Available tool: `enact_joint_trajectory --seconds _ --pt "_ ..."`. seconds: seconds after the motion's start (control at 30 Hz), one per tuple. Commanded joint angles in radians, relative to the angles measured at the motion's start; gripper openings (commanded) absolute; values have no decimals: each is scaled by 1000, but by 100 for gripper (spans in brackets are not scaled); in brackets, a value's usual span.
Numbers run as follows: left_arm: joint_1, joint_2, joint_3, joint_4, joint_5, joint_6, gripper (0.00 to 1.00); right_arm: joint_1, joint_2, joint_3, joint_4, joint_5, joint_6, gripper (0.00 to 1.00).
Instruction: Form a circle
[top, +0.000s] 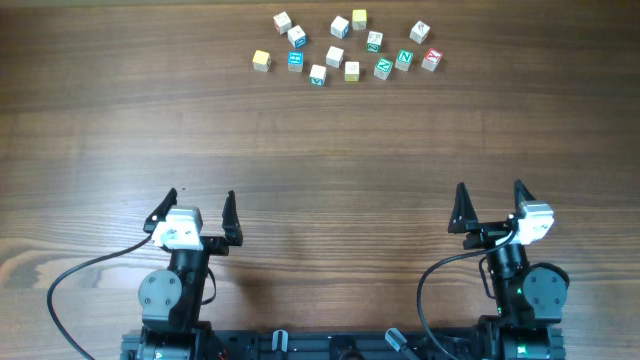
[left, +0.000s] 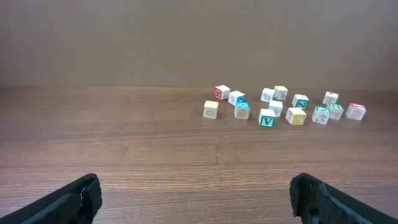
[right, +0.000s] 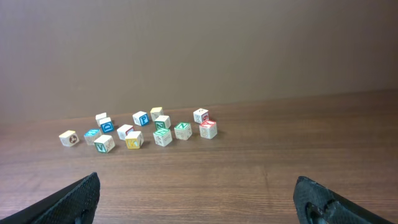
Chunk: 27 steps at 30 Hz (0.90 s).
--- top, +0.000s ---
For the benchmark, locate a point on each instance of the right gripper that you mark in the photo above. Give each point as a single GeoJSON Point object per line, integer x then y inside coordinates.
{"type": "Point", "coordinates": [464, 220]}

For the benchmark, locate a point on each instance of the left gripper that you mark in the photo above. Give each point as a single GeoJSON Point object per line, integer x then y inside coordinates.
{"type": "Point", "coordinates": [217, 245]}

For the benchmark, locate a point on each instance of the green wooden block Z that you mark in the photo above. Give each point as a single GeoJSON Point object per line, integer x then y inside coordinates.
{"type": "Point", "coordinates": [383, 68]}

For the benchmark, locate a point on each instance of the teal-edged wooden block V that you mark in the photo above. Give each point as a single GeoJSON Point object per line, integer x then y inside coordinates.
{"type": "Point", "coordinates": [318, 75]}

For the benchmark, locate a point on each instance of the blue wooden letter block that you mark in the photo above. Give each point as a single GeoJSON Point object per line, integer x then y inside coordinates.
{"type": "Point", "coordinates": [295, 61]}

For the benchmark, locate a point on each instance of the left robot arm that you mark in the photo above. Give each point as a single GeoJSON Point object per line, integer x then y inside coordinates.
{"type": "Point", "coordinates": [172, 298]}

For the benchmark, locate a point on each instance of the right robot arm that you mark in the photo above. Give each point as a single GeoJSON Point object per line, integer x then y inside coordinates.
{"type": "Point", "coordinates": [529, 298]}

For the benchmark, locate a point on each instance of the red wooden letter block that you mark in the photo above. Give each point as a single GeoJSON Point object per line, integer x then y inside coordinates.
{"type": "Point", "coordinates": [432, 59]}

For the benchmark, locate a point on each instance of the yellow wooden block left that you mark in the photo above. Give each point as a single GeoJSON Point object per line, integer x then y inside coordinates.
{"type": "Point", "coordinates": [261, 61]}

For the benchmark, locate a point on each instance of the yellow wooden block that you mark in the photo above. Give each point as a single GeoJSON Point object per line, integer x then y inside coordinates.
{"type": "Point", "coordinates": [261, 61]}
{"type": "Point", "coordinates": [359, 19]}

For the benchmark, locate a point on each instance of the green wooden block N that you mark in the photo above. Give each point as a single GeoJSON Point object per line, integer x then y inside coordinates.
{"type": "Point", "coordinates": [404, 60]}

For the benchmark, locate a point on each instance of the plain wooden block bird picture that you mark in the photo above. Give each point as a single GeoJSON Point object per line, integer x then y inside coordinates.
{"type": "Point", "coordinates": [419, 32]}

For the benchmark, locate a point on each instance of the yellow-edged wooden block K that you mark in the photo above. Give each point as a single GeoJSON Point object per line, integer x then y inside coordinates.
{"type": "Point", "coordinates": [351, 71]}

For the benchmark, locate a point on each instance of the dark green block Z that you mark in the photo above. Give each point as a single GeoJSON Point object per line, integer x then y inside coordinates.
{"type": "Point", "coordinates": [374, 42]}

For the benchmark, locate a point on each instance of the blue-edged wooden block A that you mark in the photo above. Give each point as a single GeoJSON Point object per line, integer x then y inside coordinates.
{"type": "Point", "coordinates": [297, 36]}

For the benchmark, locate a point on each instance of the red-edged wooden block top left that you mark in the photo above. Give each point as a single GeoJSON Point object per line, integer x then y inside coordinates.
{"type": "Point", "coordinates": [282, 22]}

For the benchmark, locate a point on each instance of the plain wooden block centre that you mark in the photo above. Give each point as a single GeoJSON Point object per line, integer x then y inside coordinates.
{"type": "Point", "coordinates": [334, 56]}

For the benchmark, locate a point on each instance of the yellow wooden block top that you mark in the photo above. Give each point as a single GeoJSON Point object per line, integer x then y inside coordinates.
{"type": "Point", "coordinates": [359, 19]}

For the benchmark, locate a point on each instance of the blue-edged wooden block P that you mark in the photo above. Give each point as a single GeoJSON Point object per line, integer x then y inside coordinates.
{"type": "Point", "coordinates": [339, 27]}

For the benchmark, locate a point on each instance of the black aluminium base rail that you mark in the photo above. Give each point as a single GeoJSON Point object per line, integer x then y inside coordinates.
{"type": "Point", "coordinates": [463, 343]}

